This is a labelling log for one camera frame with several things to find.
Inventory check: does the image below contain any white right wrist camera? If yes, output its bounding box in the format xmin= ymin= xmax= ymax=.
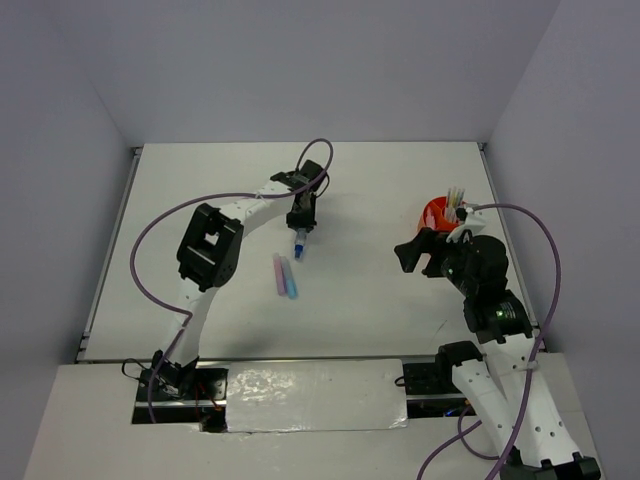
xmin=446 ymin=206 xmax=486 ymax=243

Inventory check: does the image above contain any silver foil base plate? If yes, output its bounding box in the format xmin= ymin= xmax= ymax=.
xmin=132 ymin=355 xmax=501 ymax=434

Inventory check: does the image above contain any clear blue spray bottle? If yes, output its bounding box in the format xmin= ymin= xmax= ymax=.
xmin=293 ymin=229 xmax=308 ymax=261

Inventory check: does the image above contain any orange round pen holder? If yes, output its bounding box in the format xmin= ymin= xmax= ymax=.
xmin=416 ymin=196 xmax=460 ymax=233

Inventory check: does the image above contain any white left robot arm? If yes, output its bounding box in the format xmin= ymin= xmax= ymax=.
xmin=152 ymin=160 xmax=327 ymax=399

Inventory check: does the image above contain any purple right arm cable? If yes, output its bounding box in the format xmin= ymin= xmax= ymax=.
xmin=417 ymin=202 xmax=564 ymax=480

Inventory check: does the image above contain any yellow gel pen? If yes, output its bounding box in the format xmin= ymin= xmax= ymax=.
xmin=447 ymin=187 xmax=460 ymax=209

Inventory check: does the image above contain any light blue highlighter marker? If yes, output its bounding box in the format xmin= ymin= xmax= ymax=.
xmin=281 ymin=256 xmax=298 ymax=300

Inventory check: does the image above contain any pink highlighter marker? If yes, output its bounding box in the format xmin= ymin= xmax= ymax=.
xmin=272 ymin=253 xmax=287 ymax=296

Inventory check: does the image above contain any clear blue gel pen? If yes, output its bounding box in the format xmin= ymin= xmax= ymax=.
xmin=450 ymin=188 xmax=465 ymax=222

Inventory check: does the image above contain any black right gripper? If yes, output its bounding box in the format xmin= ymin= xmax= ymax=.
xmin=393 ymin=225 xmax=476 ymax=294

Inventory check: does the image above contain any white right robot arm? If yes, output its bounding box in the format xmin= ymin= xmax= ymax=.
xmin=394 ymin=228 xmax=601 ymax=479

